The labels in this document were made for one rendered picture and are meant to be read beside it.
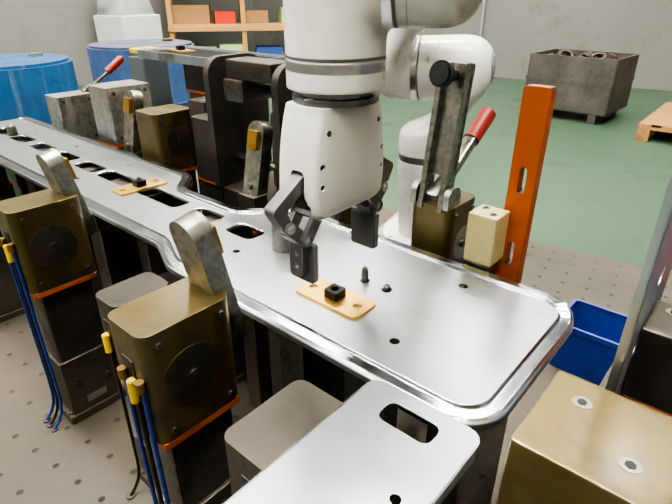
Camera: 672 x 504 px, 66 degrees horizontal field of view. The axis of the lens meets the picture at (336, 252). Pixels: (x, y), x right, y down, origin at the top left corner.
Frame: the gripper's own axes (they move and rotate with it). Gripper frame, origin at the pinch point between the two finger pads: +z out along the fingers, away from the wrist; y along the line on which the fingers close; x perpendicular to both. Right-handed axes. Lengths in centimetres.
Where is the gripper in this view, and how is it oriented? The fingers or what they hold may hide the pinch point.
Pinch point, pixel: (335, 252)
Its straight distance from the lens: 51.3
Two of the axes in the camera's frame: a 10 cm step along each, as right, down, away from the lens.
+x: 7.6, 3.0, -5.8
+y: -6.5, 3.5, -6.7
